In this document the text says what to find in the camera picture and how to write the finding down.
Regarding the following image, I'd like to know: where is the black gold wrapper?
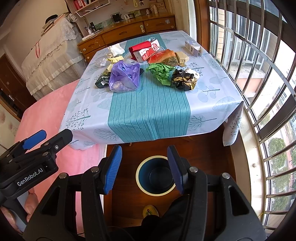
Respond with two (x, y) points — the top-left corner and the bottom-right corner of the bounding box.
(171, 68), (200, 91)

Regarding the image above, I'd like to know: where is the purple plastic bag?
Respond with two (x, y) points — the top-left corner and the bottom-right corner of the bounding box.
(109, 60), (140, 93)

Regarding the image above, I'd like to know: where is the yellow paper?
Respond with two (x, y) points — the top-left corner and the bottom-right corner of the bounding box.
(107, 56), (124, 72)

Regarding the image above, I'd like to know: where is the white tissue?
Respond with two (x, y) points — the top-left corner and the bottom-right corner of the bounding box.
(108, 43), (125, 57)

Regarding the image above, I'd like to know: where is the orange snack bag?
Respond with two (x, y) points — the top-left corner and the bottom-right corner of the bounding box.
(148, 49), (179, 67)

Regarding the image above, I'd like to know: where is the B.Duck strawberry milk carton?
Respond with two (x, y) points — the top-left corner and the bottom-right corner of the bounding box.
(134, 39), (160, 62)

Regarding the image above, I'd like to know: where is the white blue carton box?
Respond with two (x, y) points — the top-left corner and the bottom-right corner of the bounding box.
(185, 40), (202, 57)

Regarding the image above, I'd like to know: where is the beige carton box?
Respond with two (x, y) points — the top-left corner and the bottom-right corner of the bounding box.
(175, 51), (190, 65)

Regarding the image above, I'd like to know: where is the red gift bag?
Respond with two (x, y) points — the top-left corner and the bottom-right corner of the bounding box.
(129, 41), (152, 60)

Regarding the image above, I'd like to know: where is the blue face mask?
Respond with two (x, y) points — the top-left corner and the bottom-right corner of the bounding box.
(147, 37), (155, 42)

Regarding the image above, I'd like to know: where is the blue trash bin cream rim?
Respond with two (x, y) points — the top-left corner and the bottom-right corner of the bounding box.
(135, 155), (176, 197)

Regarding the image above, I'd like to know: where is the person's left hand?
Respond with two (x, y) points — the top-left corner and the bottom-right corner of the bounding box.
(1, 188), (39, 233)

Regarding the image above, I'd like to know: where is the pink bed cover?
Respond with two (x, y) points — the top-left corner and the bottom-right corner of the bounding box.
(14, 79), (107, 235)

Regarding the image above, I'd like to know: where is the right yellow knitted slipper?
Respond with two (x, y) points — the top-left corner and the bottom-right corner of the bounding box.
(142, 205), (159, 218)

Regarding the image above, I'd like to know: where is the brown wooden door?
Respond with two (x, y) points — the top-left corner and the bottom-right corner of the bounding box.
(1, 54), (36, 112)

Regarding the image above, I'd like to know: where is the teal and white tablecloth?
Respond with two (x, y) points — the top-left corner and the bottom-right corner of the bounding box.
(59, 30), (245, 151)

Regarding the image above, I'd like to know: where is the white lace covered furniture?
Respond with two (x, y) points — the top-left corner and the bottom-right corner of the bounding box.
(22, 18), (87, 100)

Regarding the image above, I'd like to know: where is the wooden drawer desk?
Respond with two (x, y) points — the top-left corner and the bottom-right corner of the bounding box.
(78, 13), (177, 63)

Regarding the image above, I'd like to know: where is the wall shelf with books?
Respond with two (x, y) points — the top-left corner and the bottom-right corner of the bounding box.
(65, 0), (110, 18)

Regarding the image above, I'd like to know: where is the black picture frame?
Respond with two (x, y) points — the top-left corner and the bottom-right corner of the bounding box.
(111, 12), (122, 23)

